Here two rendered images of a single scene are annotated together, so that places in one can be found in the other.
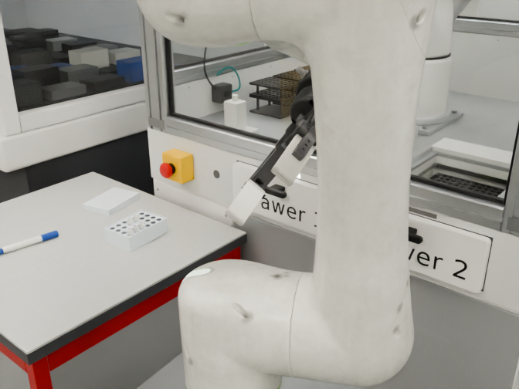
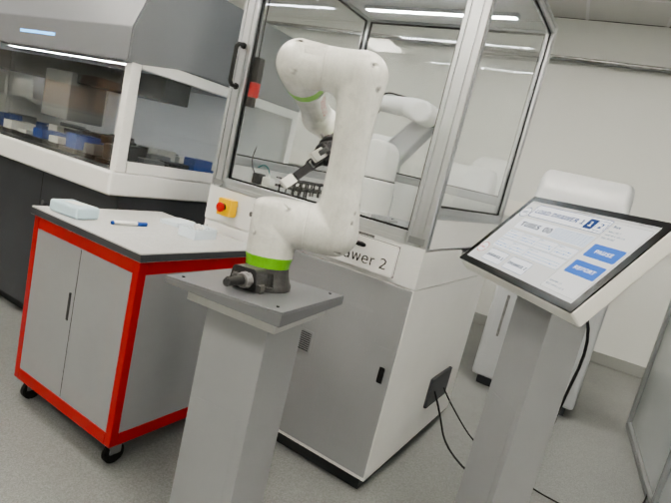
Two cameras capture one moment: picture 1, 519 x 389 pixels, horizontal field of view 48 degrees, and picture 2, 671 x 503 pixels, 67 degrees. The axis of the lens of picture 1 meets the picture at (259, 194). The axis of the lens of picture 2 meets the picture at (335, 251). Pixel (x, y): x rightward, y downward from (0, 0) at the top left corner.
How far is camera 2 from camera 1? 0.81 m
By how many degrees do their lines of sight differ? 17
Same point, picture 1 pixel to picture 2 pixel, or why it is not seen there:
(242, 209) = (287, 183)
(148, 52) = (224, 138)
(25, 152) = (123, 186)
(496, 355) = (395, 315)
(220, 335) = (274, 217)
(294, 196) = not seen: hidden behind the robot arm
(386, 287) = (350, 200)
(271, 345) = (297, 223)
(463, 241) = (385, 248)
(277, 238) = not seen: hidden behind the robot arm
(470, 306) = (385, 287)
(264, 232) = not seen: hidden behind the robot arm
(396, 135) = (364, 132)
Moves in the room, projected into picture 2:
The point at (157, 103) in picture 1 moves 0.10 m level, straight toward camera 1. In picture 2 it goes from (222, 169) to (224, 171)
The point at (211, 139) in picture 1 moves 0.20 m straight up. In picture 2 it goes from (253, 192) to (263, 144)
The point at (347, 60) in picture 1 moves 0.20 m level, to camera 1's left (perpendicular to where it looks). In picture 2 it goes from (351, 98) to (271, 76)
